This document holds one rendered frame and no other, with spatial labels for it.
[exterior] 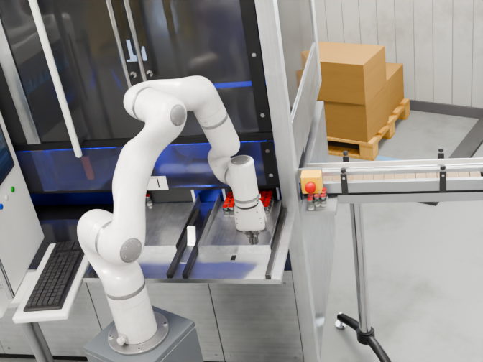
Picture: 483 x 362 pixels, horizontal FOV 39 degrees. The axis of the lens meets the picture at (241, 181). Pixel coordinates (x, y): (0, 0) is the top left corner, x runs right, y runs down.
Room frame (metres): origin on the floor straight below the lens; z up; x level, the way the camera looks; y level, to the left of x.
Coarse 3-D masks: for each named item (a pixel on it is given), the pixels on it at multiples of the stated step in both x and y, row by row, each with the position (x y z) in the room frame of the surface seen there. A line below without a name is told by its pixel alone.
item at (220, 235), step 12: (216, 204) 2.25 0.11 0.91; (276, 204) 2.21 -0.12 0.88; (216, 216) 2.20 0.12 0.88; (276, 216) 2.13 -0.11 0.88; (204, 228) 2.08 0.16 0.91; (216, 228) 2.11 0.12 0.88; (228, 228) 2.10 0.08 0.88; (276, 228) 2.03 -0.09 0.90; (204, 240) 2.04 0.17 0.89; (216, 240) 2.04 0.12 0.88; (228, 240) 2.03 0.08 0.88; (240, 240) 2.01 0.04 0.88; (264, 240) 1.99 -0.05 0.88; (204, 252) 1.97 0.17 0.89; (216, 252) 1.96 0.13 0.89; (228, 252) 1.95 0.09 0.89; (240, 252) 1.94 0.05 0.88; (252, 252) 1.92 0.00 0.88; (264, 252) 1.91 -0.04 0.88
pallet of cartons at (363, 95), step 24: (336, 48) 4.35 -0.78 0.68; (360, 48) 4.27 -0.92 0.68; (384, 48) 4.24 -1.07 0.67; (336, 72) 4.09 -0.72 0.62; (360, 72) 3.99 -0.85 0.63; (384, 72) 4.23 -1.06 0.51; (336, 96) 4.10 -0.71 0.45; (360, 96) 4.00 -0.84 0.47; (384, 96) 4.21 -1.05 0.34; (336, 120) 4.12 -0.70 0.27; (360, 120) 4.01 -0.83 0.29; (384, 120) 4.19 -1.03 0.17; (360, 144) 4.02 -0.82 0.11
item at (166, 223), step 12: (156, 204) 2.36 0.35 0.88; (168, 204) 2.35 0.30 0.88; (180, 204) 2.33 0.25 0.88; (192, 204) 2.32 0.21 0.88; (156, 216) 2.27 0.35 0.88; (168, 216) 2.26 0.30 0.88; (180, 216) 2.24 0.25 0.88; (156, 228) 2.18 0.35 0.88; (168, 228) 2.17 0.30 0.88; (180, 228) 2.16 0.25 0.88; (156, 240) 2.11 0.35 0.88; (168, 240) 2.09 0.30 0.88; (180, 240) 2.05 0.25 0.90; (144, 252) 2.03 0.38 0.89; (156, 252) 2.02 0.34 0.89; (168, 252) 2.01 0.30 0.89
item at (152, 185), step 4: (160, 176) 2.28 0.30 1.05; (164, 176) 2.27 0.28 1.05; (152, 180) 2.29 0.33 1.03; (156, 180) 2.28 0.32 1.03; (160, 180) 2.28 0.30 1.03; (164, 180) 2.28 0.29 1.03; (148, 184) 2.29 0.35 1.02; (152, 184) 2.29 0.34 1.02; (156, 184) 2.28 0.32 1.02; (160, 184) 2.28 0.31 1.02; (164, 184) 2.28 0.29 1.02; (148, 188) 2.29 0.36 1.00; (152, 188) 2.29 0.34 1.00; (156, 188) 2.29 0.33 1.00; (160, 188) 2.28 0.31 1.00; (164, 188) 2.28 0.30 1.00
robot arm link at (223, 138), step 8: (224, 120) 1.87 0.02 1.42; (208, 128) 1.86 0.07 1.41; (216, 128) 1.85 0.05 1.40; (224, 128) 1.86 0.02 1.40; (232, 128) 1.89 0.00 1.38; (208, 136) 1.87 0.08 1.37; (216, 136) 1.86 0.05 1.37; (224, 136) 1.86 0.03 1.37; (232, 136) 1.88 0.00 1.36; (216, 144) 1.87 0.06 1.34; (224, 144) 1.87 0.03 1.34; (232, 144) 1.87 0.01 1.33; (208, 152) 1.96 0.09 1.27; (216, 152) 1.89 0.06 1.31; (224, 152) 1.87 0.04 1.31; (232, 152) 1.88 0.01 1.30; (208, 160) 1.96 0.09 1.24; (216, 160) 1.97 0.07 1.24; (224, 160) 1.99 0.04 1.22; (216, 168) 1.98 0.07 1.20; (224, 168) 1.98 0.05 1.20; (216, 176) 1.99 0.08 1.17
